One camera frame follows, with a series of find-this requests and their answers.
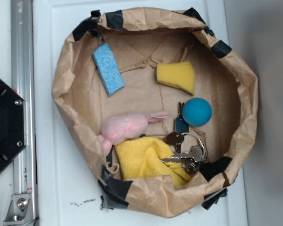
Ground blue rectangular sponge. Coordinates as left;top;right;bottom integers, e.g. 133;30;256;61
92;43;125;97

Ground yellow foam sponge wedge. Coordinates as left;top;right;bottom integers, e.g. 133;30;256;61
156;61;195;96

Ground brown paper bag bin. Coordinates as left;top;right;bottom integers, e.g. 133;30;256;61
52;8;258;218

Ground pink plush bunny toy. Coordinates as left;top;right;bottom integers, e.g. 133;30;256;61
98;111;169;156

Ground yellow microfiber cloth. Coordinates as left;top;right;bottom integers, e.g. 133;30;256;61
115;137;191;185

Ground blue rubber ball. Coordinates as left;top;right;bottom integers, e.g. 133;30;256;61
182;97;212;127

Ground white plastic tray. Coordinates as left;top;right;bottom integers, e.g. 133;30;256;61
33;0;248;226

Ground silver key bunch with ring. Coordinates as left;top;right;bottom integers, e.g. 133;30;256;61
162;102;207;173

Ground aluminium extrusion rail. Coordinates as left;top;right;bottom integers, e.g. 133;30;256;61
11;0;39;226

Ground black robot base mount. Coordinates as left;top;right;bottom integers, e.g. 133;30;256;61
0;79;26;174

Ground metal corner bracket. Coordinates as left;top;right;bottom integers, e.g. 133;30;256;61
3;193;33;226

